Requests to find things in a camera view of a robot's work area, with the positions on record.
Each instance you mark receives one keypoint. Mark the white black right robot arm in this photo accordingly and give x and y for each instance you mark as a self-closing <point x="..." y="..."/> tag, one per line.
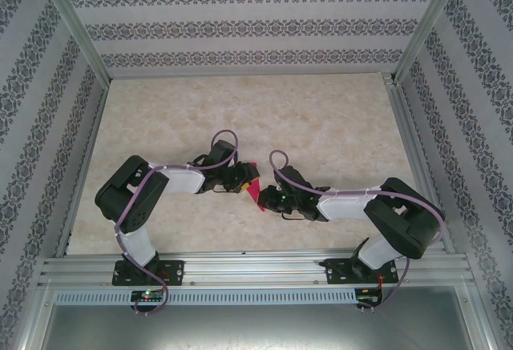
<point x="344" y="206"/>

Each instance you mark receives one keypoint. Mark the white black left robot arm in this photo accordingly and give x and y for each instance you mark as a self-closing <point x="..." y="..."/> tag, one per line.
<point x="180" y="182"/>

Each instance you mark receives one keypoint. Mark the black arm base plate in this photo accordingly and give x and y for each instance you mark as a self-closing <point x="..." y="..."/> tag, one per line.
<point x="336" y="272"/>
<point x="172" y="272"/>

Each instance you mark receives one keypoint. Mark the grey metal panel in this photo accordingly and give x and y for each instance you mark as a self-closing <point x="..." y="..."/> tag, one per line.
<point x="256" y="330"/>

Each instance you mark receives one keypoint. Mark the aluminium side rail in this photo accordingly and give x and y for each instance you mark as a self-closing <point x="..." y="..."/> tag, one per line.
<point x="417" y="146"/>
<point x="83" y="146"/>

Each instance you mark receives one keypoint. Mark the small circuit board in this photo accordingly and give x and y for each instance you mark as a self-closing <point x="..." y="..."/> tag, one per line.
<point x="146" y="295"/>
<point x="368" y="299"/>

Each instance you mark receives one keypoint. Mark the pink paper sheet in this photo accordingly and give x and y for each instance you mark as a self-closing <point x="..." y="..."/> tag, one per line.
<point x="254" y="195"/>

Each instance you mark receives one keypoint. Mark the aluminium frame post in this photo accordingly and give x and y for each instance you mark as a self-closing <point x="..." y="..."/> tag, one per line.
<point x="429" y="21"/>
<point x="73" y="21"/>

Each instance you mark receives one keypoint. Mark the long aluminium mounting rail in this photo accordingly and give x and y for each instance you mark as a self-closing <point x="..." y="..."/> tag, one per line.
<point x="256" y="266"/>

